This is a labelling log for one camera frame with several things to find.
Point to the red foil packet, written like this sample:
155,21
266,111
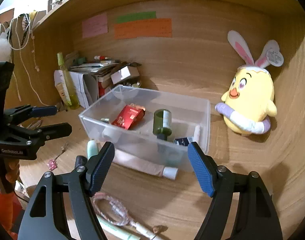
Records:
128,117

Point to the small blue box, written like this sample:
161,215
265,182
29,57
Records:
183,141

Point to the dark green bottle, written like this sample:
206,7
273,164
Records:
158,122

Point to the white folded papers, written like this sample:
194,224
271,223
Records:
85,87

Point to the pink flower hairpin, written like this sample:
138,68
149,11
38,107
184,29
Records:
52,165

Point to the pale green stick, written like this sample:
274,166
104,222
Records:
117,231

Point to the yellow chick plush toy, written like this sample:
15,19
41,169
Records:
250,97

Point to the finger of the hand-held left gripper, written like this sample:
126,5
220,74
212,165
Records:
55,130
42,110

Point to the white fluffy item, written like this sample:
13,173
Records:
0,47

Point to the red box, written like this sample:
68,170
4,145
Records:
102,88

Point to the red and white marker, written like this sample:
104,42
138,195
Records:
101,57

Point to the green paper note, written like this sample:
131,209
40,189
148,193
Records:
135,17

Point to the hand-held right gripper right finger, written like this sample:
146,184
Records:
200,172

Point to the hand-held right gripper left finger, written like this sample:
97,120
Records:
102,167

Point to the stack of booklets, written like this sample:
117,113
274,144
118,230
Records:
92,68

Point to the pink paper note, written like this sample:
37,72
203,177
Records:
95,25

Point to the small white cardboard box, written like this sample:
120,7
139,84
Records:
121,75

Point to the clear plastic storage box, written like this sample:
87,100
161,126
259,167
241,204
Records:
182,112

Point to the yellow-green spray bottle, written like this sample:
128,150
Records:
71,97

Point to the light blue tube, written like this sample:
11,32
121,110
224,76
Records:
92,148

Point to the orange paper note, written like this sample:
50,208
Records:
142,28

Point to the pale pink tube white cap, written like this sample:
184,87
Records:
147,167

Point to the person's left hand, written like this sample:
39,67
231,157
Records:
13,177

